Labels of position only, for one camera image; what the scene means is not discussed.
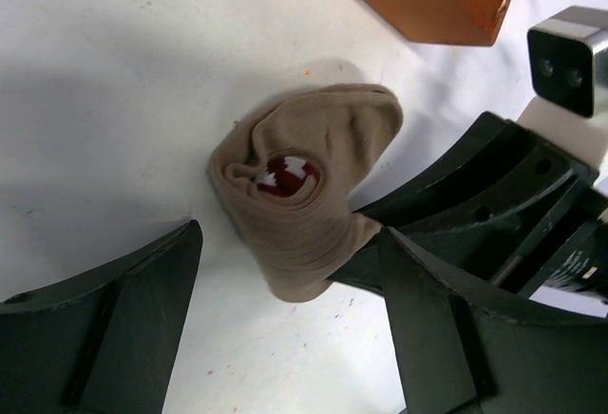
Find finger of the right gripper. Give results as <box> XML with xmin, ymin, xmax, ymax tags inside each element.
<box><xmin>329</xmin><ymin>247</ymin><xmax>384</xmax><ymax>295</ymax></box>

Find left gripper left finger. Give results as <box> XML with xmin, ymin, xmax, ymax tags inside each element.
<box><xmin>1</xmin><ymin>220</ymin><xmax>203</xmax><ymax>413</ymax></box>

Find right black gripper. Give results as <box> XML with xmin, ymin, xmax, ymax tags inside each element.
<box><xmin>359</xmin><ymin>112</ymin><xmax>607</xmax><ymax>300</ymax></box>

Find tan sock with maroon cuff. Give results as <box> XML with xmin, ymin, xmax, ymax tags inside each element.
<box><xmin>208</xmin><ymin>84</ymin><xmax>403</xmax><ymax>303</ymax></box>

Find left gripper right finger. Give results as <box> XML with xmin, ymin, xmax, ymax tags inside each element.
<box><xmin>378</xmin><ymin>229</ymin><xmax>607</xmax><ymax>413</ymax></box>

